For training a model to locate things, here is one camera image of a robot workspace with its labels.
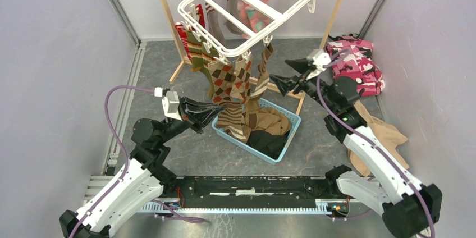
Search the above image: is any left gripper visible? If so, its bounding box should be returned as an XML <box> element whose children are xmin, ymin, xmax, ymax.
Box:
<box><xmin>157</xmin><ymin>95</ymin><xmax>226</xmax><ymax>144</ymax></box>

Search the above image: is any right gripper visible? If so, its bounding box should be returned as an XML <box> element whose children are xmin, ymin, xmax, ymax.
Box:
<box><xmin>269</xmin><ymin>57</ymin><xmax>337</xmax><ymax>113</ymax></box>

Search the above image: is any brown striped sock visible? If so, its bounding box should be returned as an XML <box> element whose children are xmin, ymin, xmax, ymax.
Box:
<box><xmin>250</xmin><ymin>43</ymin><xmax>273</xmax><ymax>100</ymax></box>
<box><xmin>216</xmin><ymin>102</ymin><xmax>247</xmax><ymax>143</ymax></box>

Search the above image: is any green striped sock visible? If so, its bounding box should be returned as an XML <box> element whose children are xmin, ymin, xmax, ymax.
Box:
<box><xmin>186</xmin><ymin>30</ymin><xmax>214</xmax><ymax>99</ymax></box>

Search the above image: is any beige argyle sock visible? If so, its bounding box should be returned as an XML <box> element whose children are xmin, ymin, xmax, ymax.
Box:
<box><xmin>230</xmin><ymin>56</ymin><xmax>252</xmax><ymax>104</ymax></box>
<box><xmin>207</xmin><ymin>61</ymin><xmax>235</xmax><ymax>104</ymax></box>

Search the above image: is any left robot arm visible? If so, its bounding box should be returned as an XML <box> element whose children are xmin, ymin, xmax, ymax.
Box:
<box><xmin>59</xmin><ymin>87</ymin><xmax>225</xmax><ymax>237</ymax></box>

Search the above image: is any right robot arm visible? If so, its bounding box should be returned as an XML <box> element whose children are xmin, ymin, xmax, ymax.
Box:
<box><xmin>271</xmin><ymin>49</ymin><xmax>442</xmax><ymax>237</ymax></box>

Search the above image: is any white plastic clip hanger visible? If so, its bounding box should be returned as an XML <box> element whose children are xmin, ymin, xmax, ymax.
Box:
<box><xmin>188</xmin><ymin>0</ymin><xmax>297</xmax><ymax>59</ymax></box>

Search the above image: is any light blue plastic basket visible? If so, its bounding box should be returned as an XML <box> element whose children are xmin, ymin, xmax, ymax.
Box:
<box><xmin>211</xmin><ymin>98</ymin><xmax>301</xmax><ymax>165</ymax></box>

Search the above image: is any pink camouflage bag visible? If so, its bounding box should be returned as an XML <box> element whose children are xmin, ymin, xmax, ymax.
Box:
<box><xmin>324</xmin><ymin>34</ymin><xmax>385</xmax><ymax>97</ymax></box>

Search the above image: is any black garment in basket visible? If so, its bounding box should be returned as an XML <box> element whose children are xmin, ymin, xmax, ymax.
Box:
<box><xmin>246</xmin><ymin>130</ymin><xmax>289</xmax><ymax>159</ymax></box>

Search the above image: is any grey sock striped cuff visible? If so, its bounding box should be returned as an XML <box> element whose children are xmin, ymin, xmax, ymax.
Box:
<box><xmin>205</xmin><ymin>0</ymin><xmax>242</xmax><ymax>45</ymax></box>

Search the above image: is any beige cloth on floor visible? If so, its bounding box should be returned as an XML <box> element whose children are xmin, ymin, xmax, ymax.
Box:
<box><xmin>347</xmin><ymin>100</ymin><xmax>409</xmax><ymax>177</ymax></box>

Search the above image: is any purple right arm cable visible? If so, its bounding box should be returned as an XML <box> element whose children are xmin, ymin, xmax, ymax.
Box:
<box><xmin>315</xmin><ymin>49</ymin><xmax>437</xmax><ymax>238</ymax></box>

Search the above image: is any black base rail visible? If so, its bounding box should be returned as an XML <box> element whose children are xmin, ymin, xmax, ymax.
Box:
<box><xmin>159</xmin><ymin>176</ymin><xmax>348</xmax><ymax>209</ymax></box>

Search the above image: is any wooden rack frame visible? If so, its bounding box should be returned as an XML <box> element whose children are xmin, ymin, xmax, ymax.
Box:
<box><xmin>148</xmin><ymin>0</ymin><xmax>354</xmax><ymax>116</ymax></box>

